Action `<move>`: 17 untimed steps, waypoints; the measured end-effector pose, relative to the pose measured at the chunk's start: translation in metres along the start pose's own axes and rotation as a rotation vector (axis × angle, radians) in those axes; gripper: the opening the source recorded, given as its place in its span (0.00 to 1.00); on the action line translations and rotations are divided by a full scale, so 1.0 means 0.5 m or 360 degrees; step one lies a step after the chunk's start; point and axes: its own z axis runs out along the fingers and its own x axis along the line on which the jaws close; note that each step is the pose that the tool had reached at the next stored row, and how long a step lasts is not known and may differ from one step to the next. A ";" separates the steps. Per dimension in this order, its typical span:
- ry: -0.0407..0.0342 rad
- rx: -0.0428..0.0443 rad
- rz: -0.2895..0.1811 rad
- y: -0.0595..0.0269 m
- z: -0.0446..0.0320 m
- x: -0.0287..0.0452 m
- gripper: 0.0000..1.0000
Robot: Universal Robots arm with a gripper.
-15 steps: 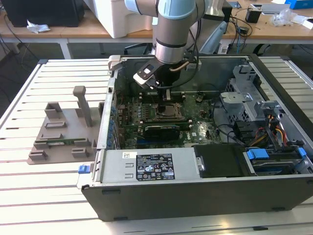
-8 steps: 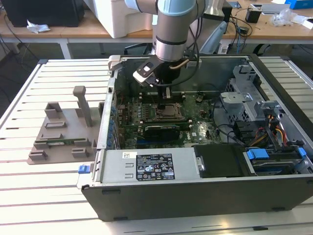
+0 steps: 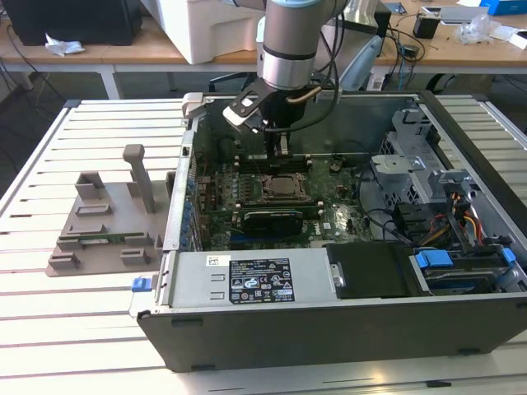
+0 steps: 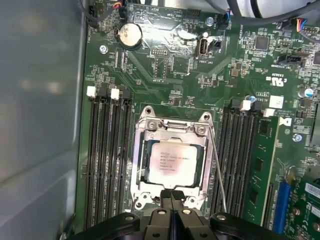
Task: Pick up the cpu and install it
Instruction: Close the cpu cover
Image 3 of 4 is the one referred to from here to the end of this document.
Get silver flat device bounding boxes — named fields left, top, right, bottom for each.
left=438, top=6, right=483, bottom=25

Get crumpled white paper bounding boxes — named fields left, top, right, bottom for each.
left=44, top=32, right=86, bottom=58

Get black grey PC case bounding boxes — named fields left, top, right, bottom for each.
left=129, top=89, right=527, bottom=374

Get black graphics card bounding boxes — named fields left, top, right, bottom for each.
left=240, top=208, right=304, bottom=238

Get grey parts rack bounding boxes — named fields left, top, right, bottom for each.
left=44, top=143, right=176, bottom=279

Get green motherboard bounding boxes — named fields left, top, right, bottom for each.
left=192, top=155, right=374, bottom=251

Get silver green CPU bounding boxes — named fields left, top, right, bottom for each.
left=268, top=177, right=296, bottom=196

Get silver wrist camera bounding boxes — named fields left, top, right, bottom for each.
left=222, top=93, right=264, bottom=133

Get CPU socket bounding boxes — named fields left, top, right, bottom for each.
left=255, top=171, right=310, bottom=202

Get black label sticker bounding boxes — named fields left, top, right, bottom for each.
left=228, top=258, right=291, bottom=306

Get black plastic drive cover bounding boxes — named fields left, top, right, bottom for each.
left=324, top=241, right=423, bottom=300

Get hard disk in blue carrier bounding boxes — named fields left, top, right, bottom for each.
left=409, top=246, right=519, bottom=296

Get wooden desk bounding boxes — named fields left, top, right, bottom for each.
left=0, top=14, right=264, bottom=102
left=372, top=0, right=527, bottom=77

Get silver disk bay cage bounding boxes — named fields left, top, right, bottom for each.
left=368, top=107, right=489, bottom=215

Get yellow power wires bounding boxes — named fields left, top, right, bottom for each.
left=452, top=193, right=483, bottom=242

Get red orange power wires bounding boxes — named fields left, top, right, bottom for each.
left=427, top=216, right=452, bottom=238

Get grey case latch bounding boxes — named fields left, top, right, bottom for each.
left=181, top=92, right=206, bottom=121

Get blue box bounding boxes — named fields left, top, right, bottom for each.
left=478, top=0, right=527, bottom=16

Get large black box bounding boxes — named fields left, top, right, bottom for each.
left=6, top=0, right=144, bottom=47

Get silver socket cover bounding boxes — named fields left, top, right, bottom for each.
left=263, top=174, right=304, bottom=199

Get clear plastic bag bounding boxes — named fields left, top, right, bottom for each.
left=458, top=14, right=514, bottom=45

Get silver metal power supply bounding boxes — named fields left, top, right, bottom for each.
left=157, top=249, right=337, bottom=309

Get pale blue teach pendant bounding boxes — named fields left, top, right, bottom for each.
left=340, top=35, right=386, bottom=92

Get white printer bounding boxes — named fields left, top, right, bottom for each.
left=158, top=0, right=271, bottom=66

